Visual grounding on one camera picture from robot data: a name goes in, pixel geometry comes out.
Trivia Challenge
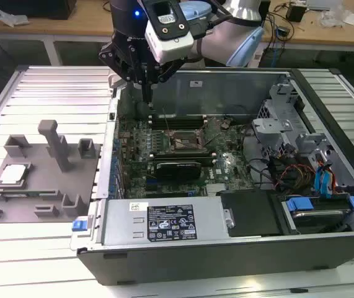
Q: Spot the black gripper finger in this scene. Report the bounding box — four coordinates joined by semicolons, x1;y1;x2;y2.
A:
147;57;186;110
97;44;149;109

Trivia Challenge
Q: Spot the thin wire locking lever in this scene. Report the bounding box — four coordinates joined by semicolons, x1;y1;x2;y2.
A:
161;107;170;131

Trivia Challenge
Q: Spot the silver CPU green board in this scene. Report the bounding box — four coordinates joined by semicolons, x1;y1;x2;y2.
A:
0;163;30;187

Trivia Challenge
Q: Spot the CPU socket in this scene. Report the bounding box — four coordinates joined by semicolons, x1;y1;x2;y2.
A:
167;127;208;153

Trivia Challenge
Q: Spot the black RAM slot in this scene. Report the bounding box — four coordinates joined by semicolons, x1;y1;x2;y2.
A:
150;122;206;130
150;115;205;123

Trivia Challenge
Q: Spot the long wooden desk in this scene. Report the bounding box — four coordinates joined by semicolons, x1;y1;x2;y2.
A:
0;0;354;66

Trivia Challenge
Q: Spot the green motherboard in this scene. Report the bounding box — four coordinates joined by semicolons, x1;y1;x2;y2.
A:
116;116;258;199

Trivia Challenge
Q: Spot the large black box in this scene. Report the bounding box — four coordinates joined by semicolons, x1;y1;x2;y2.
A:
0;0;77;19

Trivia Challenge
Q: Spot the black graphics card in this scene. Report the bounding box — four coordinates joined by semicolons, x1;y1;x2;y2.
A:
153;158;203;183

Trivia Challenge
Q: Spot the crumpled white plastic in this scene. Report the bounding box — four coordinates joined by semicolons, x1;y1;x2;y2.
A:
0;8;30;27

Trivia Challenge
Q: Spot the silver metal drive cage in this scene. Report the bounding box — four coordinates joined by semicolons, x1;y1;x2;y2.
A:
251;76;329;156

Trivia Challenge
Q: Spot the silver chipset heatsink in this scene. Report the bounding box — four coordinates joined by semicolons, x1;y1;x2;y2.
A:
206;182;228;196

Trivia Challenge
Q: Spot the black power adapter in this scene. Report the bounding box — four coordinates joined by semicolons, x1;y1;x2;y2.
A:
286;4;306;22

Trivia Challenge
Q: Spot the grey parts rack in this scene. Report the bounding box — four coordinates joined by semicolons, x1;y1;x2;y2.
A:
0;119;103;224

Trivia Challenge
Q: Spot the silver power supply unit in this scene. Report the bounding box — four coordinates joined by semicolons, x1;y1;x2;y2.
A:
101;198;232;246

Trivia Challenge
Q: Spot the black plastic shroud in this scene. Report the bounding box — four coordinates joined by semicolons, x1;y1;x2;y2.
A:
216;189;285;237

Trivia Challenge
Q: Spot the grey flat device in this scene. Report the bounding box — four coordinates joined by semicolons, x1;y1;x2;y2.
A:
306;0;342;11

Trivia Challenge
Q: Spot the clear plastic bag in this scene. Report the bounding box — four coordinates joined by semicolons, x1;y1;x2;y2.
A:
330;4;347;22

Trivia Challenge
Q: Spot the open dark PC case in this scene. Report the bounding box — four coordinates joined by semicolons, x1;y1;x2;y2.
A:
70;66;354;286

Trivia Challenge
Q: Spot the hard disk blue carrier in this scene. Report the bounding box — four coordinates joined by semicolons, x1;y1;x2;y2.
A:
283;195;354;235

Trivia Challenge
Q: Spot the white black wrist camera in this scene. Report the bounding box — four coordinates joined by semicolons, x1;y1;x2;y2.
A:
144;0;195;65

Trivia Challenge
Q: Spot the coloured power wire bundle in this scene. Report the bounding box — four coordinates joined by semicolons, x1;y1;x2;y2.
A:
269;155;317;192

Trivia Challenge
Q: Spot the pale blue data wire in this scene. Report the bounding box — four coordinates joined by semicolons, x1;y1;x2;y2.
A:
324;161;336;199
314;164;325;199

